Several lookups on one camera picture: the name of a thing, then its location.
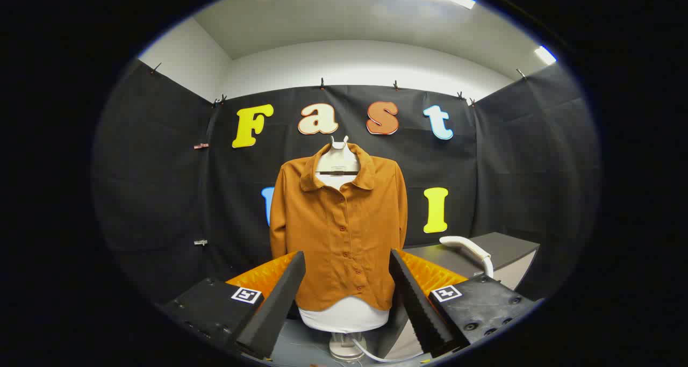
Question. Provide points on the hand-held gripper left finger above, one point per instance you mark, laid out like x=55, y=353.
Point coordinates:
x=279, y=302

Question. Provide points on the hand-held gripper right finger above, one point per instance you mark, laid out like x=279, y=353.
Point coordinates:
x=416, y=302

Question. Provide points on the white garment steamer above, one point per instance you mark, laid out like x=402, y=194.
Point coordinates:
x=462, y=242

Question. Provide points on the orange button-up shirt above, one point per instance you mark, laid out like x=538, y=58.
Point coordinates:
x=344, y=249

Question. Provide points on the white mannequin torso stand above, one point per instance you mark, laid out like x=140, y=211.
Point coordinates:
x=344, y=317

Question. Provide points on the black backdrop cloth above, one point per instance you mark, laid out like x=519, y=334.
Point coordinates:
x=161, y=195

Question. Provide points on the row of black clips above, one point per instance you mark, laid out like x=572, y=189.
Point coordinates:
x=322, y=83

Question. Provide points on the small ceiling light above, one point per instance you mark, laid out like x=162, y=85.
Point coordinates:
x=544, y=55

